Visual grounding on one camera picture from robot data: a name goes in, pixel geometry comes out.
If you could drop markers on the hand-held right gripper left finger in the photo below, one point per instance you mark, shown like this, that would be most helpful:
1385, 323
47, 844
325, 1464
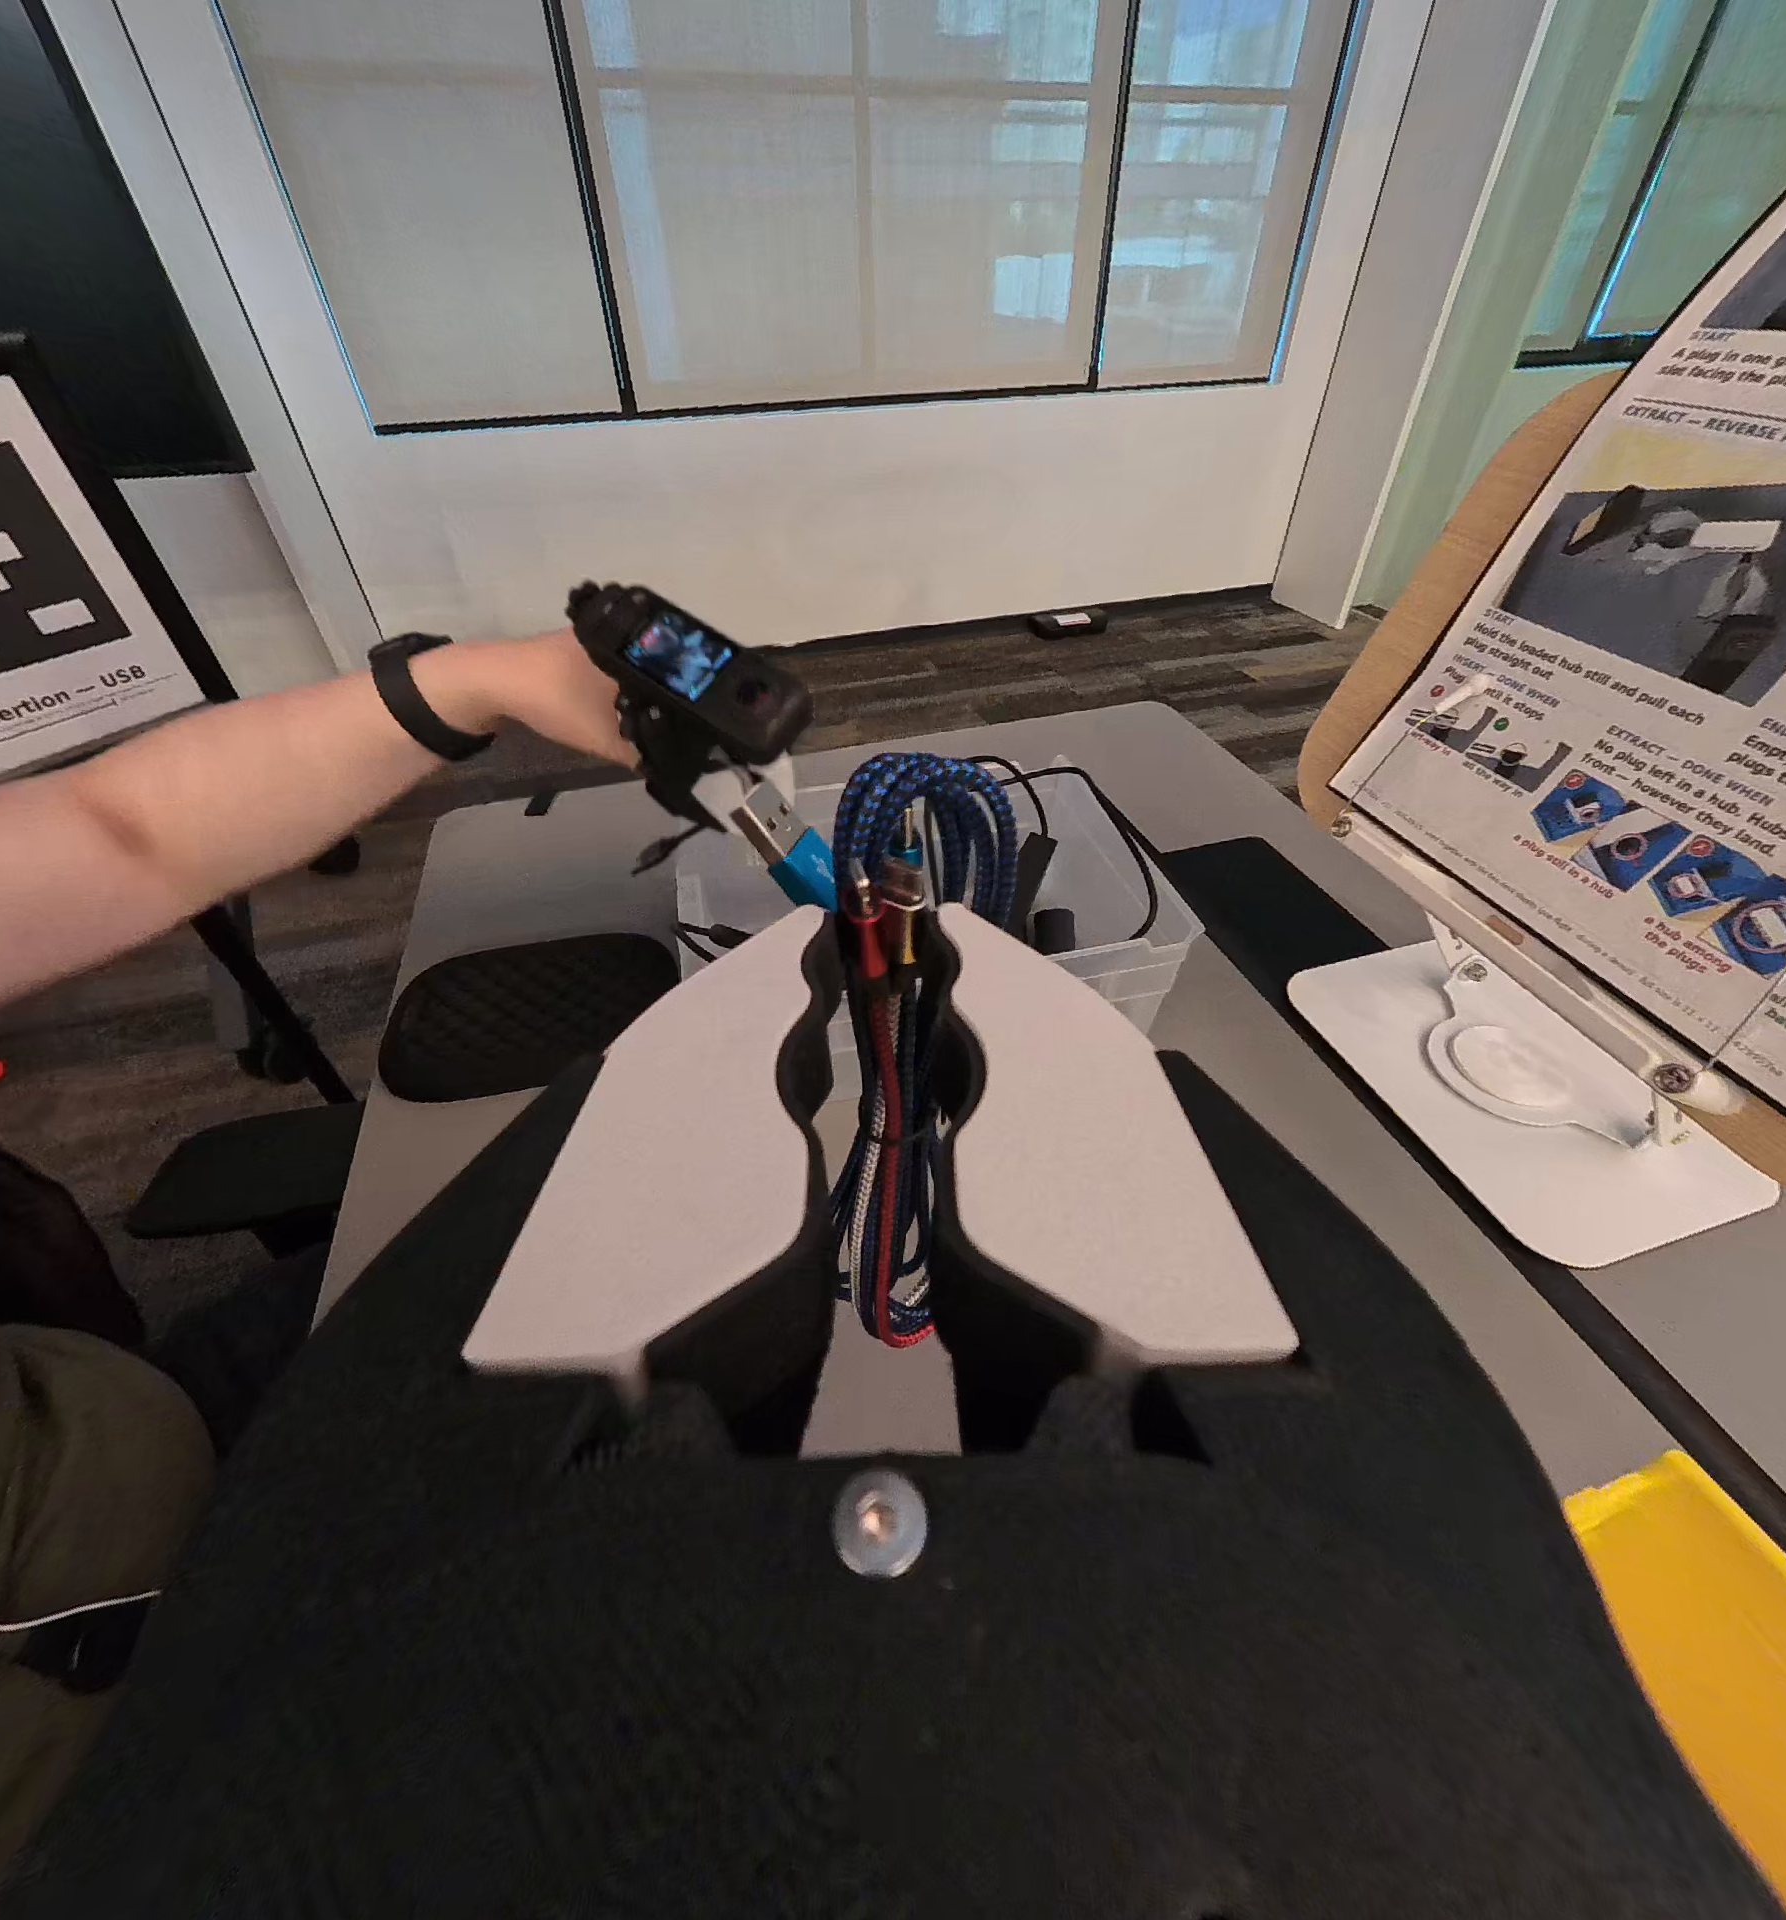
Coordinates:
638, 1185

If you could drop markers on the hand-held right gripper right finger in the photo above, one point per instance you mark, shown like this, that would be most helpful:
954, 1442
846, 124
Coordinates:
1117, 1185

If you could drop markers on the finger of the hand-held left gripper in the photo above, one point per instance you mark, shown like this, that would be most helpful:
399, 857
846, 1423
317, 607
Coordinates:
725, 793

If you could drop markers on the clear plastic bin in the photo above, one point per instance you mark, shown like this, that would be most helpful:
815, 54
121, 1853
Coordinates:
1103, 959

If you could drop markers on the black usb hub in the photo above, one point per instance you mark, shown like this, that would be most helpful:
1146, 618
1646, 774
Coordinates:
1035, 871

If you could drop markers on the yellow plastic bin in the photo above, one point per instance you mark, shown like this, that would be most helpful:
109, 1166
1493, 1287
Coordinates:
1732, 1679

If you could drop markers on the person's left forearm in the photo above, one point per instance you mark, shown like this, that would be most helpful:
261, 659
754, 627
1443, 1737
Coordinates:
158, 825

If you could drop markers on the person's left hand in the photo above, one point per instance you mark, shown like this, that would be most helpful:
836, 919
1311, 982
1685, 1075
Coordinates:
562, 699

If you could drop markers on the black office chair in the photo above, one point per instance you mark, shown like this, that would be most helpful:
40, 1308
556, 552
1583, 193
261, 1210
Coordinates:
532, 1013

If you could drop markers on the black wristband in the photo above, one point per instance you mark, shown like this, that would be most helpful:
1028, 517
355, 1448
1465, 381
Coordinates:
414, 705

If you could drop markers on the small black floor device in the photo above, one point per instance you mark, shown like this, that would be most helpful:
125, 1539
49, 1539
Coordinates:
1066, 622

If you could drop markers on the large gridded window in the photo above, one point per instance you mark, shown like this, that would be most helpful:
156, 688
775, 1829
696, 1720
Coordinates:
834, 196

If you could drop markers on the instruction sheet on stand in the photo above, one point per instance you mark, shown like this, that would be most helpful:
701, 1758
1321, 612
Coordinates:
1433, 600

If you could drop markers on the framed marker sign on stand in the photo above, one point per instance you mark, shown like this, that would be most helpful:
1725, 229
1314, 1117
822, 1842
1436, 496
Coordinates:
22, 584

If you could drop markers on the olive green shorts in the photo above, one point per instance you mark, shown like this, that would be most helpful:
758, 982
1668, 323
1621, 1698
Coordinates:
38, 1501

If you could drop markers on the printed instruction sheet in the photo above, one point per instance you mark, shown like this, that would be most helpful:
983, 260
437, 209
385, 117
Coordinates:
1659, 720

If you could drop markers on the narrow side window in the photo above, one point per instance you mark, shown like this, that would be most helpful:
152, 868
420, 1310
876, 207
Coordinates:
1659, 180

